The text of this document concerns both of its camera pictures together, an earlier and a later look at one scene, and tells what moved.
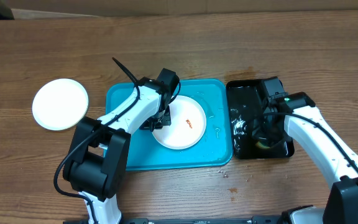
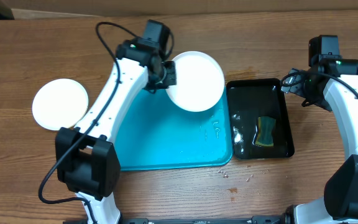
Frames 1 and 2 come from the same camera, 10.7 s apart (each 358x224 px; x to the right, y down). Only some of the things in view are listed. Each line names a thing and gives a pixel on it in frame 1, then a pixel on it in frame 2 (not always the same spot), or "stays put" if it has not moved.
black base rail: [259, 219] stays put
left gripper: [166, 121] → [172, 79]
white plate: [59, 104] stays put
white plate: [188, 126] → [200, 82]
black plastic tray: [245, 107] stays put
